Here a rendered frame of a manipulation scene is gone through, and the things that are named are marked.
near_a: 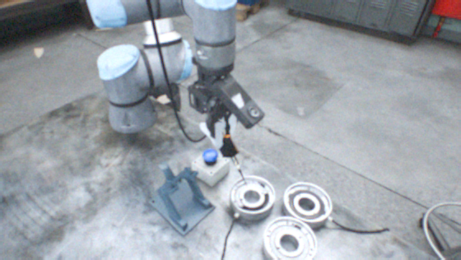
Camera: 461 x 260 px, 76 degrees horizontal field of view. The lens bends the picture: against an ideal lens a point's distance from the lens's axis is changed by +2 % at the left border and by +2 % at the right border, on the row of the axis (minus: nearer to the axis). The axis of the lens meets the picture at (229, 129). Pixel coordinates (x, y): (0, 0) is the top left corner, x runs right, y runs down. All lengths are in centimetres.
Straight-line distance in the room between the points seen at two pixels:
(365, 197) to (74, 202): 153
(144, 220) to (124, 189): 11
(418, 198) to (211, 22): 174
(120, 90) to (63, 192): 30
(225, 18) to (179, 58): 41
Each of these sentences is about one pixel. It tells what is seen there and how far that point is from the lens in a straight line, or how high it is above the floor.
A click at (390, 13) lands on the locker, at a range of 382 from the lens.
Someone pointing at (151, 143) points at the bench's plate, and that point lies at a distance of 89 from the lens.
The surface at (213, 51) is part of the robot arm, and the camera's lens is 52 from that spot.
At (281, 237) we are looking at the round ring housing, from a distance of 66.
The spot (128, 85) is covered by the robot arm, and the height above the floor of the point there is 96.
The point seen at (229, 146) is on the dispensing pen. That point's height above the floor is 94.
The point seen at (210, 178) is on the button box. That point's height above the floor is 83.
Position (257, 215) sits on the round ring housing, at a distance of 67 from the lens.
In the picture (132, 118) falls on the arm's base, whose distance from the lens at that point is 92.
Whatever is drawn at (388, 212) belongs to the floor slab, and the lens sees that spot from 189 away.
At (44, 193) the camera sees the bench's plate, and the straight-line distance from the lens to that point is 87.
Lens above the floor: 139
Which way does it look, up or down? 40 degrees down
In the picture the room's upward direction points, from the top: straight up
